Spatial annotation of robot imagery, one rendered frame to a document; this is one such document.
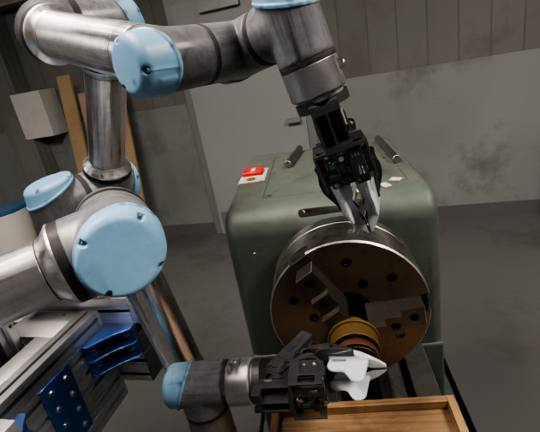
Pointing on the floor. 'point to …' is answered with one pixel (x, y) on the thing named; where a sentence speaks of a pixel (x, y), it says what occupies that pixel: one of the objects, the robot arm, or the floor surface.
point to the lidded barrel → (7, 226)
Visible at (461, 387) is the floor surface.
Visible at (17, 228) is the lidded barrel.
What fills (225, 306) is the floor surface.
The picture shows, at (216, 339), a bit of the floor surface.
